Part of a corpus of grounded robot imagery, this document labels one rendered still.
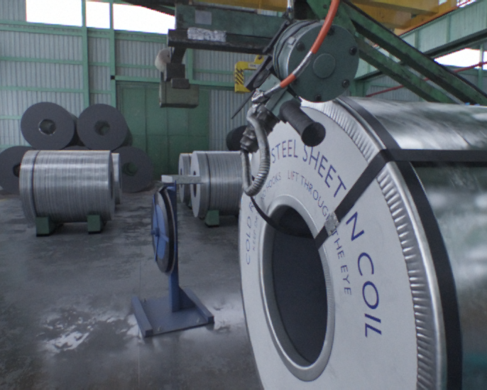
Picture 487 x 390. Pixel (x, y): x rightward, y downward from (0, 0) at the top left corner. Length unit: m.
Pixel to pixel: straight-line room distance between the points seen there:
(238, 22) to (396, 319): 1.40
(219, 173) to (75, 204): 2.34
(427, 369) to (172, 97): 1.61
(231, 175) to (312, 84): 5.22
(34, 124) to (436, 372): 12.22
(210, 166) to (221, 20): 4.35
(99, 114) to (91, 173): 6.48
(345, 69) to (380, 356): 0.57
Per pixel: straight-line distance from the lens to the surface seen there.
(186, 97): 1.89
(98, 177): 5.74
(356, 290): 0.80
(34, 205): 5.97
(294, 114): 0.62
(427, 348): 0.67
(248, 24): 1.73
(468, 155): 0.84
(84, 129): 12.12
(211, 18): 1.70
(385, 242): 0.70
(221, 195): 5.86
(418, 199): 0.66
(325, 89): 0.72
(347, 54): 0.72
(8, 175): 12.62
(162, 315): 2.76
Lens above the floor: 1.17
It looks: 6 degrees down
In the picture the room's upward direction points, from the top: straight up
